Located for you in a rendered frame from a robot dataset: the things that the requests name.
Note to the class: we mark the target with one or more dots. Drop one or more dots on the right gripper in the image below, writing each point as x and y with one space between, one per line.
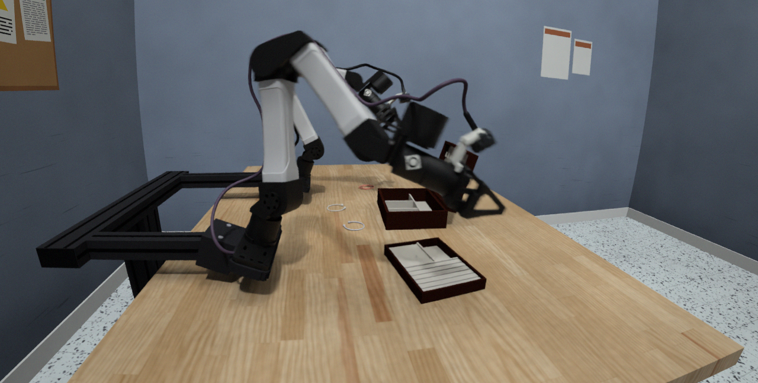
446 178

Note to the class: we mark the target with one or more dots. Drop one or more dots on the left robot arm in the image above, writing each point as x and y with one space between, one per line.
313 145

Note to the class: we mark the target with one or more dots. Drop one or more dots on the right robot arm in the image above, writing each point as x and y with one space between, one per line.
281 191

